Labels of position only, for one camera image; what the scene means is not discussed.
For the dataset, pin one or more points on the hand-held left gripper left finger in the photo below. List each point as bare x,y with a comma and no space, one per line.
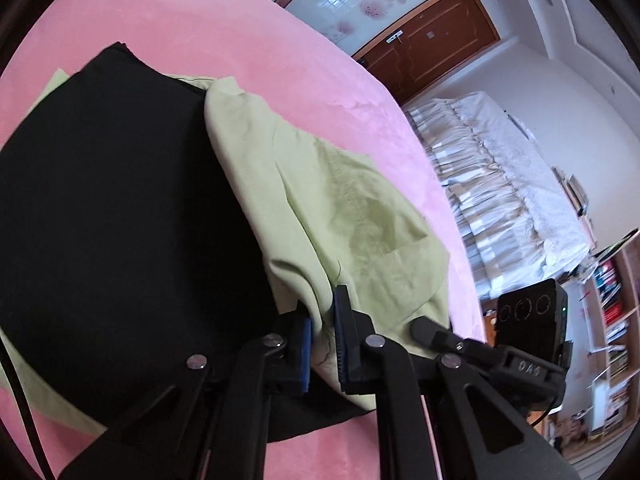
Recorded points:
302,355

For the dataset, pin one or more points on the brown wooden door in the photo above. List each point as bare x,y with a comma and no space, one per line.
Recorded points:
430,45

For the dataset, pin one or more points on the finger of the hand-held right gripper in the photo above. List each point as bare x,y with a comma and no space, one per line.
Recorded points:
432,332

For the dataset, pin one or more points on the floral sliding door wardrobe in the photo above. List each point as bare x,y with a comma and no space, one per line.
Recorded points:
350,5

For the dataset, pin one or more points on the wooden bookshelf with books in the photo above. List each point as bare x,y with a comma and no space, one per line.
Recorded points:
615,320

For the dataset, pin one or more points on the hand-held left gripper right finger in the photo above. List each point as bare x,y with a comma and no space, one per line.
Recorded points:
342,340

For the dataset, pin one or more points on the pink fleece bed blanket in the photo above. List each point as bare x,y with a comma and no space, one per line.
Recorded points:
250,25

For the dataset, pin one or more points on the light green black-lined jacket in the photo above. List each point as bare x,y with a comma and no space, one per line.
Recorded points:
100,210

